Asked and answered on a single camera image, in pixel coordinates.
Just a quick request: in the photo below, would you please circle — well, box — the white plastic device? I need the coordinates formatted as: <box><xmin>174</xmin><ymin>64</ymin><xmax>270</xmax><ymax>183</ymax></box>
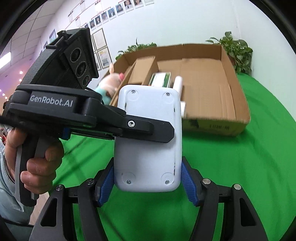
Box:
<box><xmin>114</xmin><ymin>85</ymin><xmax>182</xmax><ymax>192</ymax></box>

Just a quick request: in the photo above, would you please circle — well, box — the pink pig plush toy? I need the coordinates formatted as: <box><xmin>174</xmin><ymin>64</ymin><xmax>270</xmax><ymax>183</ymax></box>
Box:
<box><xmin>94</xmin><ymin>64</ymin><xmax>125</xmax><ymax>105</ymax></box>

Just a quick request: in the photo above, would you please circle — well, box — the green white medicine box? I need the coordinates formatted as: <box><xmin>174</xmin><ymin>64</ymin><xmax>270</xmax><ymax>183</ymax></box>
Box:
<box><xmin>149</xmin><ymin>72</ymin><xmax>171</xmax><ymax>88</ymax></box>

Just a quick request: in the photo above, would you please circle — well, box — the long brown cardboard box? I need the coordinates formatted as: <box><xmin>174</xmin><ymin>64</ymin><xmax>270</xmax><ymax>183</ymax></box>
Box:
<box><xmin>110</xmin><ymin>56</ymin><xmax>159</xmax><ymax>106</ymax></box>

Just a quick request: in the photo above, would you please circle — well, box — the white hair dryer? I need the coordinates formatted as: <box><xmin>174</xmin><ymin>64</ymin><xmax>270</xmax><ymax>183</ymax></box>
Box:
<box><xmin>173</xmin><ymin>76</ymin><xmax>186</xmax><ymax>118</ymax></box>

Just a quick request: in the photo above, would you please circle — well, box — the light blue sleeve forearm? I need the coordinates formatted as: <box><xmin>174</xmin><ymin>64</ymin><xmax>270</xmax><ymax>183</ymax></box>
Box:
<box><xmin>0</xmin><ymin>144</ymin><xmax>34</xmax><ymax>225</ymax></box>

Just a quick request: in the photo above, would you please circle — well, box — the person's left hand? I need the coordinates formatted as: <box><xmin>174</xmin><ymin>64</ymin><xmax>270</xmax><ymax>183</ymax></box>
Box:
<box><xmin>4</xmin><ymin>128</ymin><xmax>64</xmax><ymax>194</ymax></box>

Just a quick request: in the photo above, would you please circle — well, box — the green table cloth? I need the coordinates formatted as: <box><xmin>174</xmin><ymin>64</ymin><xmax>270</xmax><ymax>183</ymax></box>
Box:
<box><xmin>49</xmin><ymin>74</ymin><xmax>296</xmax><ymax>241</ymax></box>

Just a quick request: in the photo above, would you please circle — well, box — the left potted green plant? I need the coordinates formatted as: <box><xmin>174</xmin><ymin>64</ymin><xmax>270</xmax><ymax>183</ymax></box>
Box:
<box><xmin>115</xmin><ymin>39</ymin><xmax>157</xmax><ymax>60</ymax></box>

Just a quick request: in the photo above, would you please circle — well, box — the potted green plant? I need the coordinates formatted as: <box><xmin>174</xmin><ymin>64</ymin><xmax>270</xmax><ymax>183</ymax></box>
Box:
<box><xmin>206</xmin><ymin>31</ymin><xmax>253</xmax><ymax>75</ymax></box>
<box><xmin>115</xmin><ymin>39</ymin><xmax>157</xmax><ymax>60</ymax></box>

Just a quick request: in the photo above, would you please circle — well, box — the large open cardboard box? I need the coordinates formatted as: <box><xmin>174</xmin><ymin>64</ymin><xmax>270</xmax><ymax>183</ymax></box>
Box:
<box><xmin>116</xmin><ymin>44</ymin><xmax>250</xmax><ymax>136</ymax></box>

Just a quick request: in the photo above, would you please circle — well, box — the right potted green plant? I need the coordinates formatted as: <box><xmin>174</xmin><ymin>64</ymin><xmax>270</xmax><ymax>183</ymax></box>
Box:
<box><xmin>206</xmin><ymin>31</ymin><xmax>253</xmax><ymax>75</ymax></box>

